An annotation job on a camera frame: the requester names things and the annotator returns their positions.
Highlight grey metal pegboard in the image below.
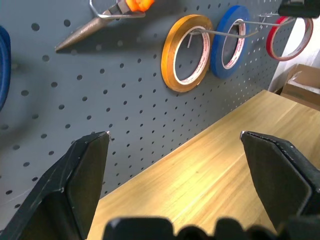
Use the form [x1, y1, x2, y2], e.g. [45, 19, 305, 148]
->
[0, 0, 297, 230]

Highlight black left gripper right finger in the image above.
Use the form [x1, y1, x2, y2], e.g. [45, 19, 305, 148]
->
[239, 130, 320, 233]

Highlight yellow tape roll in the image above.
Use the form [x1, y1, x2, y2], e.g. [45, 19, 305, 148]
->
[160, 14, 215, 94]

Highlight long metal pegboard hook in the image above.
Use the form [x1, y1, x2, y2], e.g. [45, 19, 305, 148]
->
[186, 14, 295, 48]

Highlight red tape roll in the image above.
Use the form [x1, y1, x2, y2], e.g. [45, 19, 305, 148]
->
[265, 15, 314, 62]

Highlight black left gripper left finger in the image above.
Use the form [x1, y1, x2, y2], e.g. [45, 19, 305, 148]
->
[0, 130, 111, 240]

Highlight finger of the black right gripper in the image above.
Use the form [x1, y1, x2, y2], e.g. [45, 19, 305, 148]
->
[277, 0, 320, 19]

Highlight orange-handled needle-nose pliers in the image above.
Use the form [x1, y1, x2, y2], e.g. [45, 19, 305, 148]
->
[54, 0, 156, 53]

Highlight cardboard box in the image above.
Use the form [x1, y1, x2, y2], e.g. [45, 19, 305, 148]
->
[280, 63, 320, 112]

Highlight large blue tape roll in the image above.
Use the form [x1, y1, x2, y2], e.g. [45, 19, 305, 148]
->
[0, 25, 12, 111]

